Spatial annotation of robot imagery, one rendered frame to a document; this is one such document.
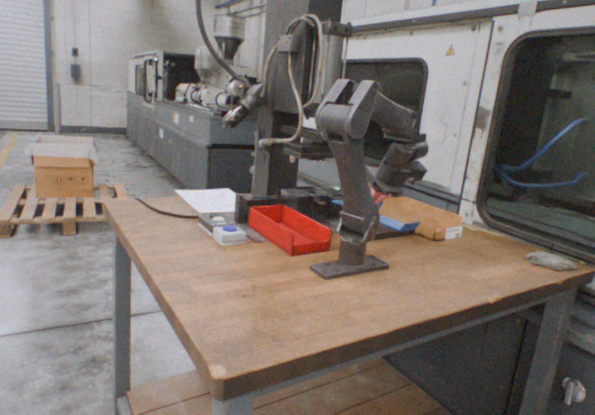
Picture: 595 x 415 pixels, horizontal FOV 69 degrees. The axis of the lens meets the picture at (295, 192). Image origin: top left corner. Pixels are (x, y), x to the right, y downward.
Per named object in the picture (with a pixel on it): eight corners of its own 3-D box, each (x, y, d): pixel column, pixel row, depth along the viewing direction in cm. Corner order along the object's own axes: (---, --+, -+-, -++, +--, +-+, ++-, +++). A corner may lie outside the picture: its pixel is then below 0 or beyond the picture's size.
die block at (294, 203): (295, 222, 137) (297, 199, 135) (279, 213, 145) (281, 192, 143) (344, 218, 147) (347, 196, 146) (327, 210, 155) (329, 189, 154)
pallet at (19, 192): (15, 197, 435) (15, 183, 432) (123, 195, 479) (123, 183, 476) (-5, 238, 331) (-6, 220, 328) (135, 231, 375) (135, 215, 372)
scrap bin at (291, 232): (290, 257, 109) (293, 234, 107) (247, 226, 129) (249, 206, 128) (329, 251, 115) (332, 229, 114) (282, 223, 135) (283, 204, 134)
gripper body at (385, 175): (382, 172, 121) (393, 150, 117) (401, 196, 114) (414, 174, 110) (363, 172, 118) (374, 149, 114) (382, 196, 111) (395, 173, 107)
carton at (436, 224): (433, 243, 132) (437, 219, 130) (376, 219, 152) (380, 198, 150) (459, 239, 139) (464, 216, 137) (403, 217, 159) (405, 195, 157)
